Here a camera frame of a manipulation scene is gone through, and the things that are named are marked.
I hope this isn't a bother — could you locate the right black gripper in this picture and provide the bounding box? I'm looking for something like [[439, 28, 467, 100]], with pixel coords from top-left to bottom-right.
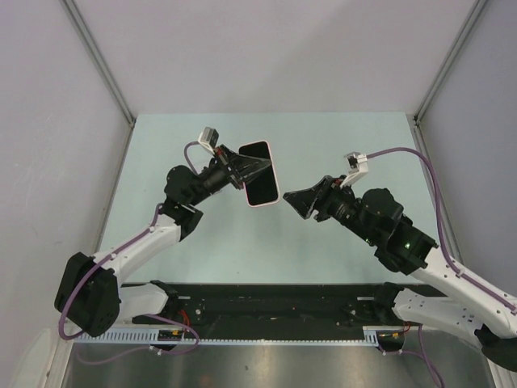
[[283, 175, 377, 245]]

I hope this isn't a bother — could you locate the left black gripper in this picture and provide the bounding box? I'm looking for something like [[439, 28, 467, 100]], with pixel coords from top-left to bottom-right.
[[187, 145, 271, 207]]

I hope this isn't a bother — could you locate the phone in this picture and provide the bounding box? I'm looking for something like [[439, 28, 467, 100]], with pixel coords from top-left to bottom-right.
[[238, 141, 280, 208]]

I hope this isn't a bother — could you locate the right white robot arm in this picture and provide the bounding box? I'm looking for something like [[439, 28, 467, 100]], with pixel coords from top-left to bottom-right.
[[283, 175, 516, 372]]

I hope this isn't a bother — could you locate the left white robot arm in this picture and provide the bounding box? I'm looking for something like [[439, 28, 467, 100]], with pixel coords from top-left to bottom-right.
[[54, 145, 271, 340]]

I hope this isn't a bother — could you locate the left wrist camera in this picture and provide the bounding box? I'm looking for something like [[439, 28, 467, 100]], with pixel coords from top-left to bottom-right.
[[198, 127, 219, 154]]

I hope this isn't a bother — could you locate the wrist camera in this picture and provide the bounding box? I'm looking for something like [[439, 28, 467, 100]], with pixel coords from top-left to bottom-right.
[[198, 127, 219, 154], [340, 152, 369, 188]]

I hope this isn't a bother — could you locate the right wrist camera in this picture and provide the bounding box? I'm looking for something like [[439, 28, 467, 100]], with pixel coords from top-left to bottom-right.
[[340, 152, 369, 188]]

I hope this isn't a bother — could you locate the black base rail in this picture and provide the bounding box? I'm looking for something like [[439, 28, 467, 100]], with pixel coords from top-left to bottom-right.
[[120, 282, 441, 340]]

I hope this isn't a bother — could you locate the white slotted cable duct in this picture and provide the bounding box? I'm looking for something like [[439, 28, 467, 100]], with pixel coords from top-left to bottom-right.
[[76, 326, 404, 347]]

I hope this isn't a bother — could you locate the left aluminium frame post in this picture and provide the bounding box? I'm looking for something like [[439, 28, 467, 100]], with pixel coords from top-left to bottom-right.
[[60, 0, 137, 126]]

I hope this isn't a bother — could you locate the aluminium frame post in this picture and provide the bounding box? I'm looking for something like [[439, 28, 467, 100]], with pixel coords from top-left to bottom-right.
[[414, 0, 490, 122], [60, 0, 137, 126]]

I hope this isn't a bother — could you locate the right aluminium frame post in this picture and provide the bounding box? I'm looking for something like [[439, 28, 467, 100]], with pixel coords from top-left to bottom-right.
[[414, 0, 490, 122]]

